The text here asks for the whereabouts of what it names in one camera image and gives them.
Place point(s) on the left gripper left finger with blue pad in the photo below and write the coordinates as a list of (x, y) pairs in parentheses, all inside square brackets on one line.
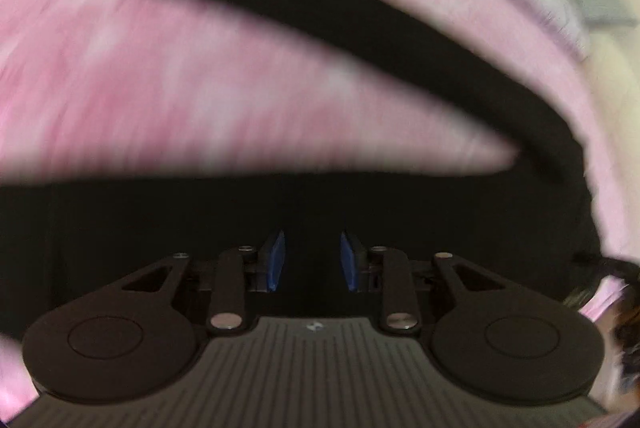
[(238, 273)]

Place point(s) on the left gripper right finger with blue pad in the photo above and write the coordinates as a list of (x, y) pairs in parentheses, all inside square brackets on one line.
[(382, 277)]

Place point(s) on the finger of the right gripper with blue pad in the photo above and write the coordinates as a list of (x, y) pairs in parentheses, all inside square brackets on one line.
[(601, 266)]

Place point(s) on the black trousers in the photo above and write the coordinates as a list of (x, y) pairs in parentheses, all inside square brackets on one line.
[(530, 222)]

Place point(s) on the pink floral blanket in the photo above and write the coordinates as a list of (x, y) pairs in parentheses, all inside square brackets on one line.
[(172, 88)]

